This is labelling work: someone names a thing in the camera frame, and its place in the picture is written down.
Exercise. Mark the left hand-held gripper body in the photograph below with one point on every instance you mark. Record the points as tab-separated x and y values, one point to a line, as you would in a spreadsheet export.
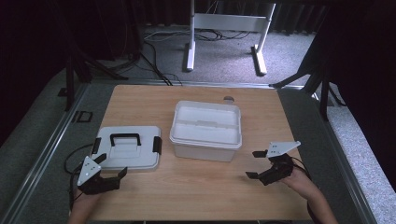
88	174

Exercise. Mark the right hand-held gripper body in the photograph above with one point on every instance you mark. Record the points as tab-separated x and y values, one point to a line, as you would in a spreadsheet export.
278	171

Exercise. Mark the white plastic storage box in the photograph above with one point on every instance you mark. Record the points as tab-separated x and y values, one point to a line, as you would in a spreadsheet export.
205	130

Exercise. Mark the person's right hand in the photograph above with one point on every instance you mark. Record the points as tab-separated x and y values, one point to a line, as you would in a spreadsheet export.
300	185

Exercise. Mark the person's left hand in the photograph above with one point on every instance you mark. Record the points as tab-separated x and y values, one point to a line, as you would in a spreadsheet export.
85	203

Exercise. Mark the grey round table grommet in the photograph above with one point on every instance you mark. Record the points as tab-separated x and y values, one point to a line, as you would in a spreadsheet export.
229	98

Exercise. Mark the black metal stand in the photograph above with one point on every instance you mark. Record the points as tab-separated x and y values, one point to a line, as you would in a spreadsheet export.
70	81
323	90

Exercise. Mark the black rectangular floor bracket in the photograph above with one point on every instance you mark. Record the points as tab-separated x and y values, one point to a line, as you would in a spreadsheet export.
82	116

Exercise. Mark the grey metal rail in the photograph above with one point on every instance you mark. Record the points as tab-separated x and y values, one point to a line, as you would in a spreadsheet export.
345	174
46	149
202	83

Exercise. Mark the white metal desk frame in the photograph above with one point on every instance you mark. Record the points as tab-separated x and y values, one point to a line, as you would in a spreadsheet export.
230	21

